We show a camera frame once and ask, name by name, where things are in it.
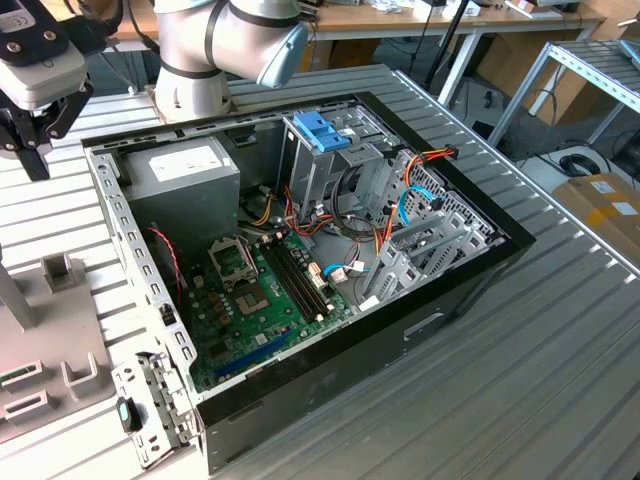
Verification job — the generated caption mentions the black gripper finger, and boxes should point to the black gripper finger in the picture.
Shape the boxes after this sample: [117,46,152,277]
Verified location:
[0,107,35,182]
[27,82,96,182]

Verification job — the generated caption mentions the blue data wire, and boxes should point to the blue data wire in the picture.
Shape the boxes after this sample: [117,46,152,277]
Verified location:
[322,184,444,284]

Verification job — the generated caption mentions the coloured power wire black plug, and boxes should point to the coloured power wire black plug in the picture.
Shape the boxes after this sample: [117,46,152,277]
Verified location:
[372,143,460,259]

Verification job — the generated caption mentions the grey metal disk bay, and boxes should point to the grey metal disk bay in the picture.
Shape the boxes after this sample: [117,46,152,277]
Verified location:
[359,209,497,311]

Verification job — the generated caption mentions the grey power supply unit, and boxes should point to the grey power supply unit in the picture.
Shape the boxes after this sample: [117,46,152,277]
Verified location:
[119,135,242,251]

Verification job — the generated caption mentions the grey parts rack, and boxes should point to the grey parts rack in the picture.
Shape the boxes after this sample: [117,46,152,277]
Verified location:
[0,252,119,446]

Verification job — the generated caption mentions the metal socket cover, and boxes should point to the metal socket cover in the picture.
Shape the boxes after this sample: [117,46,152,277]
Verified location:
[207,237,260,294]

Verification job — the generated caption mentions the grey metal drive cage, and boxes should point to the grey metal drive cage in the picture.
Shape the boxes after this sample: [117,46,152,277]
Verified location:
[277,107,401,226]

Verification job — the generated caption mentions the blue plastic drive latch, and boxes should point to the blue plastic drive latch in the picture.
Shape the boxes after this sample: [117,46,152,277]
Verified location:
[293,112,354,155]

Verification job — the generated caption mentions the green RAM stick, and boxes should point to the green RAM stick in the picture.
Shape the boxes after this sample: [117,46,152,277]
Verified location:
[0,368,39,389]

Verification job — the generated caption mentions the CPU socket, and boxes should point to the CPU socket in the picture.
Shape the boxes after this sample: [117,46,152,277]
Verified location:
[232,282,275,318]

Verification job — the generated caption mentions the black RAM slot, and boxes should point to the black RAM slot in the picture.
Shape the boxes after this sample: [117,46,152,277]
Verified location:
[280,238,335,318]
[261,243,315,324]
[267,242,322,322]
[274,240,328,320]

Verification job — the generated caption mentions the small cardboard box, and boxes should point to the small cardboard box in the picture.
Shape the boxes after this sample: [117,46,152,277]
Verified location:
[319,38,381,71]

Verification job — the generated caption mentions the green motherboard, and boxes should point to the green motherboard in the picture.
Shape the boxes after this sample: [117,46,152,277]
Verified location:
[182,232,359,394]

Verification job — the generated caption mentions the cream board power connector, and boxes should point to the cream board power connector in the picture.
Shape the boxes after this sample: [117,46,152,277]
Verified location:
[307,262,330,292]

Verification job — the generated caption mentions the blue expansion slot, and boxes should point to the blue expansion slot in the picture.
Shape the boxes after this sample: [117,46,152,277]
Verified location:
[214,327,296,381]

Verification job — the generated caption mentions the black latch teal button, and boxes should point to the black latch teal button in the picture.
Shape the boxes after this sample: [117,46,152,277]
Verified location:
[115,397,144,433]

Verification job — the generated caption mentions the wooden desk white legs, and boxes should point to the wooden desk white legs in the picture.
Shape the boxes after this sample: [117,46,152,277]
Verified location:
[299,0,609,109]

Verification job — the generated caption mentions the black open PC case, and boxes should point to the black open PC case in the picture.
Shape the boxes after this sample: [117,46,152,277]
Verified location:
[81,91,536,475]

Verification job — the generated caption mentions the black tripod stand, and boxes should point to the black tripod stand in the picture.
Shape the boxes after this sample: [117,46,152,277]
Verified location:
[422,0,474,94]

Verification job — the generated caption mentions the cardboard box yellow tape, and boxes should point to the cardboard box yellow tape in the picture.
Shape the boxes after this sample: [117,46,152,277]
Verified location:
[552,172,640,274]

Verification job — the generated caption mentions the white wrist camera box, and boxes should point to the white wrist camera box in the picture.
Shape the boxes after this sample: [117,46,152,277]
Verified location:
[0,42,90,110]

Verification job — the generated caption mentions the coloured supply wire bundle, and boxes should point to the coloured supply wire bundle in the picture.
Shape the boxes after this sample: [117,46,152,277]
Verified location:
[239,184,346,241]

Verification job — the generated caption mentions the grey slot retention bracket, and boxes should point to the grey slot retention bracket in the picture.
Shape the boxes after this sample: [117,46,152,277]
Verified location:
[110,349,205,470]

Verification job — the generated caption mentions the coiled black cable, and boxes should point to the coiled black cable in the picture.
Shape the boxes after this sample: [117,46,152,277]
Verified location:
[558,152,597,177]

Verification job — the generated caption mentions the grey metal shelf frame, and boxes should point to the grey metal shelf frame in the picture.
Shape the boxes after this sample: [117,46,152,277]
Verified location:
[487,38,640,149]

